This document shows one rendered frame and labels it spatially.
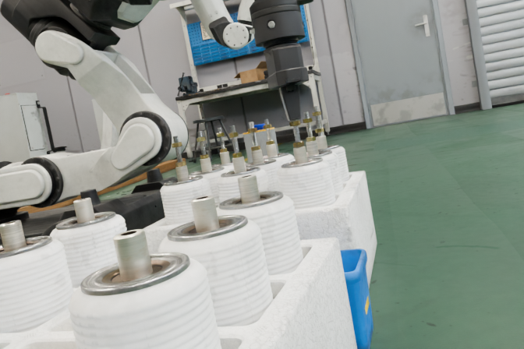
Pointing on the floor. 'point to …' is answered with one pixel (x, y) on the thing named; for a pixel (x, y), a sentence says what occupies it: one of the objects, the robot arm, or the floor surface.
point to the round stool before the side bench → (208, 135)
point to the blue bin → (359, 294)
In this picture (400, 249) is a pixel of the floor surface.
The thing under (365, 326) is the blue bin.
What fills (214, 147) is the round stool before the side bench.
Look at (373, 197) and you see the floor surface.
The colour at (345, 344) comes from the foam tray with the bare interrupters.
